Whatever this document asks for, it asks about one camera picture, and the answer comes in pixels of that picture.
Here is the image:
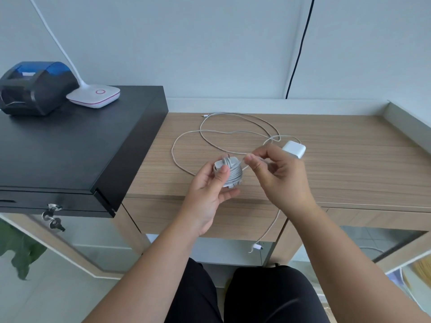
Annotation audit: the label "person's left hand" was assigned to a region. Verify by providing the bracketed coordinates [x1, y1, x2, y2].
[179, 161, 242, 238]

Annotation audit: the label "person's right hand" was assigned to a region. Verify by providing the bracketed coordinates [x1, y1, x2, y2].
[244, 144, 319, 220]

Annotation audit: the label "white power adapter wound cable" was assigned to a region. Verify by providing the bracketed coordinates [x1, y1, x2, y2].
[213, 156, 244, 189]

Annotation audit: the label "long white charging cable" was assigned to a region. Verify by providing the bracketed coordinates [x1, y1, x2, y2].
[171, 112, 282, 177]

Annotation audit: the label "person's right forearm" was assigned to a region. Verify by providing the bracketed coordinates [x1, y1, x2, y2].
[286, 201, 431, 323]

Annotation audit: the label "person's left forearm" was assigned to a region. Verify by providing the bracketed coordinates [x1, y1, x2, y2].
[82, 209, 216, 323]

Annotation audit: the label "small white power adapter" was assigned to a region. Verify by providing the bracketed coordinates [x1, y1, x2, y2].
[282, 140, 306, 160]

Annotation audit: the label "wooden glass display counter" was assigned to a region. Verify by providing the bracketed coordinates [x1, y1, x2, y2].
[111, 99, 431, 279]

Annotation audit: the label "person's black trousers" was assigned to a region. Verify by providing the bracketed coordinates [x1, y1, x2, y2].
[162, 257, 332, 323]

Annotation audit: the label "black cash drawer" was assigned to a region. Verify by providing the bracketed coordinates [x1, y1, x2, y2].
[0, 85, 169, 219]

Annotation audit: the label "bunch of keys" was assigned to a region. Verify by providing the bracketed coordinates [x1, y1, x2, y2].
[41, 204, 66, 232]

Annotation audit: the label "black receipt printer blue lid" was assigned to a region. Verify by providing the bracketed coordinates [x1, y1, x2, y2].
[0, 61, 80, 117]

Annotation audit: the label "green plant leaf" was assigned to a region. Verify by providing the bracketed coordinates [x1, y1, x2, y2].
[0, 219, 48, 282]

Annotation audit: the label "thin white cable with plug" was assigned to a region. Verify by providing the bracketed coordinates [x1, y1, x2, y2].
[248, 208, 282, 254]

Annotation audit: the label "black wall cable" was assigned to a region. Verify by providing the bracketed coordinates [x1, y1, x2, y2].
[285, 0, 316, 100]

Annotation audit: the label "white desk lamp pink ring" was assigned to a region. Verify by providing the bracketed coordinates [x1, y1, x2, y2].
[28, 0, 121, 109]

